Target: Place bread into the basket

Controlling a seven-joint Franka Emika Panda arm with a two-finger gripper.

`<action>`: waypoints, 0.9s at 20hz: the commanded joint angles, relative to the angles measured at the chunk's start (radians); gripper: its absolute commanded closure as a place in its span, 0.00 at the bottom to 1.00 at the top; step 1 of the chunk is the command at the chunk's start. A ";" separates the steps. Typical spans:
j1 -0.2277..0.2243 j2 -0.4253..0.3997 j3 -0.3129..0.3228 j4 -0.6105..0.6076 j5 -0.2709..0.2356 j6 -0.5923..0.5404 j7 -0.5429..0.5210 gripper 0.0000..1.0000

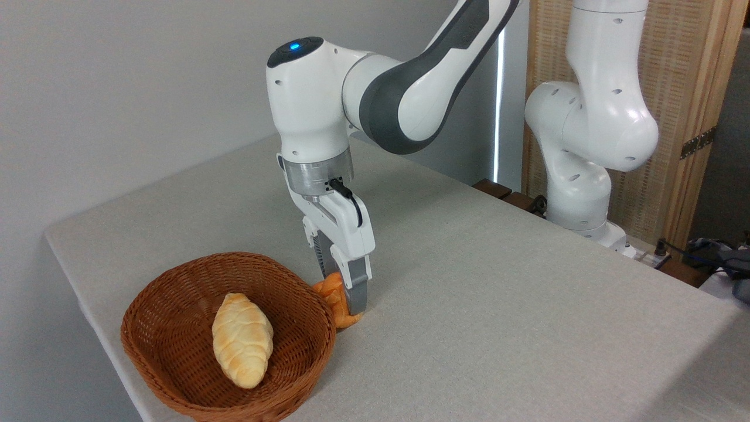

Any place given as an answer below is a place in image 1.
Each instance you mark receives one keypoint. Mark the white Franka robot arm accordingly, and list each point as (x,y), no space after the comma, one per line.
(592,117)

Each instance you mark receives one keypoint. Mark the small orange bread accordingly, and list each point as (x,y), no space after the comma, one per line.
(335,296)

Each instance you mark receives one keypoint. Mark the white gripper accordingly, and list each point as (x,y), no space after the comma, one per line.
(345,228)

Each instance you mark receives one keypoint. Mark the wooden rattan folding screen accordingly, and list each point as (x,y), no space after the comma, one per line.
(679,70)

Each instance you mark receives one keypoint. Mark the dark brown wooden block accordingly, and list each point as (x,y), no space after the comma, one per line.
(492,188)
(682,272)
(518,201)

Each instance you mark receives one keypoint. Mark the long pale bread roll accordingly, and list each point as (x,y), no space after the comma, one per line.
(242,343)

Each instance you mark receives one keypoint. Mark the brown wicker basket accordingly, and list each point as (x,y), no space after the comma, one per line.
(176,340)

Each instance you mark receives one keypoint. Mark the metal screen hinge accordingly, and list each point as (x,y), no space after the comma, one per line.
(697,142)

